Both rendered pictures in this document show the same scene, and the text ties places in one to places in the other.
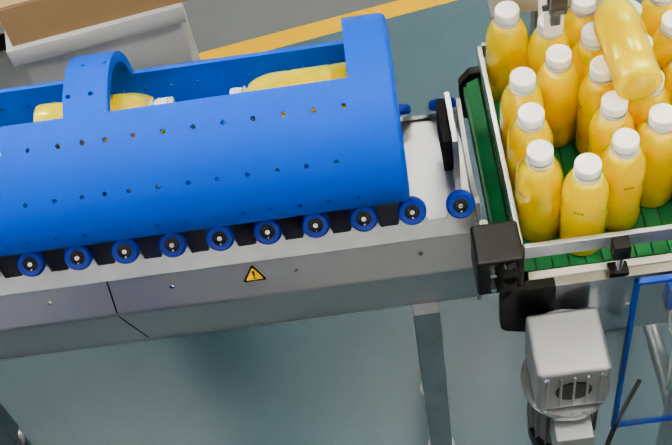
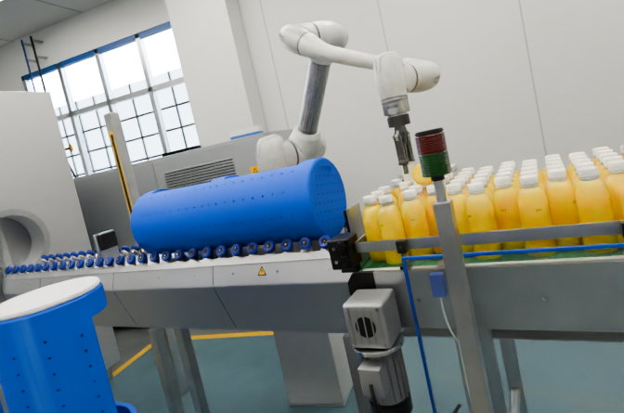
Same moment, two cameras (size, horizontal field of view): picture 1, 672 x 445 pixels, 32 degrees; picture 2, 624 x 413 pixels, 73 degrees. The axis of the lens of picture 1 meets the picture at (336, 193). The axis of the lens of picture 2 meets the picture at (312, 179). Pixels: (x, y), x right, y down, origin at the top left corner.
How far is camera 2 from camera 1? 1.37 m
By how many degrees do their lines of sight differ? 53
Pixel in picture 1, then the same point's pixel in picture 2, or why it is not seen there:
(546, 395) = (350, 327)
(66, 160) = (202, 192)
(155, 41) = not seen: hidden behind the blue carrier
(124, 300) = (216, 278)
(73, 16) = not seen: hidden behind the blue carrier
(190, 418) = not seen: outside the picture
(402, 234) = (320, 255)
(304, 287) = (279, 282)
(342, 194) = (285, 212)
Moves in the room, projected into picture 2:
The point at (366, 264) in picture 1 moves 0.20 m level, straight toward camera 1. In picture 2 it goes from (305, 272) to (276, 297)
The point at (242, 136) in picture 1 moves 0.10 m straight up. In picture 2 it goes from (255, 183) to (249, 155)
